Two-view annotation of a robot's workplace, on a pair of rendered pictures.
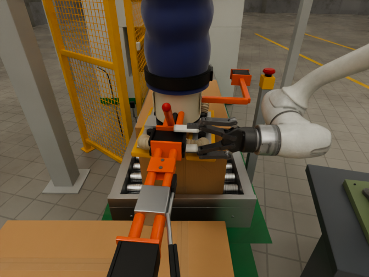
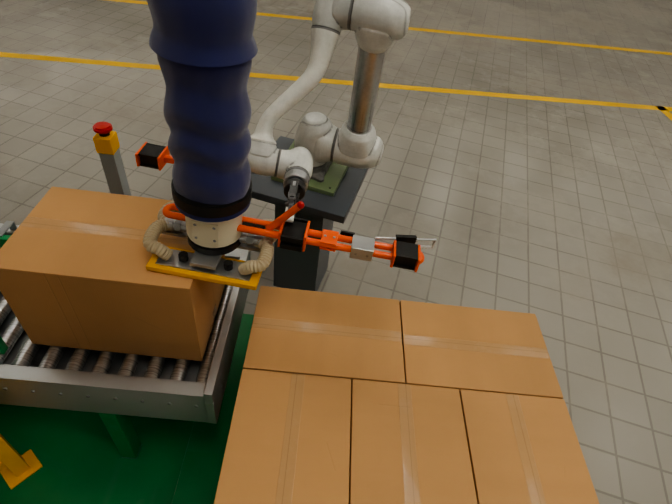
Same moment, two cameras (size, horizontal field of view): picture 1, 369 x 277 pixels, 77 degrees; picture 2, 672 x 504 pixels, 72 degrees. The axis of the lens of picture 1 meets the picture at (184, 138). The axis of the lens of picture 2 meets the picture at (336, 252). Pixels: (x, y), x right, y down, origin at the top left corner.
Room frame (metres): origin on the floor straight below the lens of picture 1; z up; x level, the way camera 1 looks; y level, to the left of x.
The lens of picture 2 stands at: (0.48, 1.09, 2.03)
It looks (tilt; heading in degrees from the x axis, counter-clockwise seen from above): 44 degrees down; 266
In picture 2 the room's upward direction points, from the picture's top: 9 degrees clockwise
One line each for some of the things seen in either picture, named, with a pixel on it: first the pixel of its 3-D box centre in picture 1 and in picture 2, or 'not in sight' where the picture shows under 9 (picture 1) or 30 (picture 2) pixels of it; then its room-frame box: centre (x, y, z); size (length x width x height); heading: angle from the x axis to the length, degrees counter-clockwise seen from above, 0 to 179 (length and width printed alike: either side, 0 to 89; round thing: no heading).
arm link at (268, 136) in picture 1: (263, 139); (296, 181); (0.57, -0.23, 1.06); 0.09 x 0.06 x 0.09; 0
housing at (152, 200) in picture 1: (153, 205); (362, 248); (0.33, 0.06, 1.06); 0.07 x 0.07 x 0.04; 85
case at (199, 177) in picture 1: (184, 131); (127, 274); (1.13, 0.00, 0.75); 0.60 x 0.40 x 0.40; 179
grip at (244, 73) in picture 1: (240, 77); (153, 156); (1.07, -0.26, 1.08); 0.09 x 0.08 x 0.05; 85
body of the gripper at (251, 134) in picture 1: (238, 139); (294, 194); (0.57, -0.16, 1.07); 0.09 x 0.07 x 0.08; 90
